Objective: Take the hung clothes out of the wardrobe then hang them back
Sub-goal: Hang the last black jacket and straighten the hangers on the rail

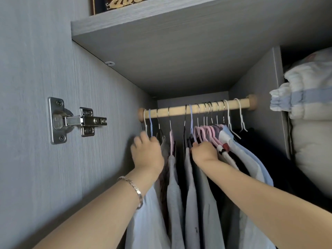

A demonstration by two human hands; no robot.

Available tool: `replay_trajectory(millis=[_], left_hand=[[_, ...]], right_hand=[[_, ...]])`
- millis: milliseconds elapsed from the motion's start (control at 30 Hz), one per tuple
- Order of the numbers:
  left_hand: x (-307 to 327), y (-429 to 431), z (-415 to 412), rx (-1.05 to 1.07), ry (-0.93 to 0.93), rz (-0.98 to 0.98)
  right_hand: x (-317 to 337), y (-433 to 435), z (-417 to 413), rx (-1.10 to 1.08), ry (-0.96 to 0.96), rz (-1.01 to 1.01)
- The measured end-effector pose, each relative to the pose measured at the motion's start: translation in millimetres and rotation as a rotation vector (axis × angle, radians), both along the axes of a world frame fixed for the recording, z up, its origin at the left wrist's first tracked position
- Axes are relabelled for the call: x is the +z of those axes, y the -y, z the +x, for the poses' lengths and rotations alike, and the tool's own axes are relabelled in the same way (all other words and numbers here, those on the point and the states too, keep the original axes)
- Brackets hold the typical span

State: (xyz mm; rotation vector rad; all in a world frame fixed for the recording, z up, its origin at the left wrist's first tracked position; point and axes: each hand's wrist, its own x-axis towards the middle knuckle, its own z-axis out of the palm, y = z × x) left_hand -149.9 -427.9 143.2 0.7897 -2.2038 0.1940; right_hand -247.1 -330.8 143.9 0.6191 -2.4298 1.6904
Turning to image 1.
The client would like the person's right forearm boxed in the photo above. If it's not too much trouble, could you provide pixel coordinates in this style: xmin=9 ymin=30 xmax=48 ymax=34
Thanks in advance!
xmin=202 ymin=159 xmax=332 ymax=249

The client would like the black box gold dragon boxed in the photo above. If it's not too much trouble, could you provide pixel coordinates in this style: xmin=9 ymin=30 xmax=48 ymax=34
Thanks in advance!
xmin=91 ymin=0 xmax=156 ymax=16

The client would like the row of clothes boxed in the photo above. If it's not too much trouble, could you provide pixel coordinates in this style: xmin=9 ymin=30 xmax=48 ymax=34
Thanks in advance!
xmin=124 ymin=124 xmax=332 ymax=249

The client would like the wooden hanging rod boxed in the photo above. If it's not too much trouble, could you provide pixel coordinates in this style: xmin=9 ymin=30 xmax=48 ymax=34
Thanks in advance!
xmin=137 ymin=94 xmax=258 ymax=123

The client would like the white glossy wardrobe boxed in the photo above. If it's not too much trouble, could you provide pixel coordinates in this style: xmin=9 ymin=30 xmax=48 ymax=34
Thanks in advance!
xmin=0 ymin=0 xmax=332 ymax=249

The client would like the person's left hand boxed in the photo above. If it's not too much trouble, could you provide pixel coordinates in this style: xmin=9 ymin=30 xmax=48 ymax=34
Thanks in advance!
xmin=130 ymin=131 xmax=165 ymax=181

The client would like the person's left forearm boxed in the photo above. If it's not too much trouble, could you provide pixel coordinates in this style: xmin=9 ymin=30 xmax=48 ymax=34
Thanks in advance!
xmin=34 ymin=167 xmax=161 ymax=249

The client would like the white fleece blanket blue stripe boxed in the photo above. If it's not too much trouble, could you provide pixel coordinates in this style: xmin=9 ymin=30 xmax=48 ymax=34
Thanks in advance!
xmin=269 ymin=48 xmax=332 ymax=120

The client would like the row of assorted hangers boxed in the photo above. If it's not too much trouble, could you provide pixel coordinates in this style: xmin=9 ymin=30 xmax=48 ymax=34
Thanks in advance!
xmin=141 ymin=98 xmax=248 ymax=156

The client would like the cream rolled quilt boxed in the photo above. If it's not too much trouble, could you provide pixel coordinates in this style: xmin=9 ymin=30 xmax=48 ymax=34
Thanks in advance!
xmin=289 ymin=116 xmax=332 ymax=199

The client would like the person's right hand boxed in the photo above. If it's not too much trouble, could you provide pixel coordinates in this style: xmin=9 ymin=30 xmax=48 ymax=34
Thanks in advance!
xmin=191 ymin=141 xmax=219 ymax=168

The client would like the metal door hinge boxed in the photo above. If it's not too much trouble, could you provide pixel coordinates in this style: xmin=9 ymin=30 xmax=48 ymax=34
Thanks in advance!
xmin=47 ymin=97 xmax=108 ymax=145

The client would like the silver link bracelet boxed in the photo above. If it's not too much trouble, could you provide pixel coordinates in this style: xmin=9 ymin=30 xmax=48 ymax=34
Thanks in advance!
xmin=117 ymin=175 xmax=144 ymax=210

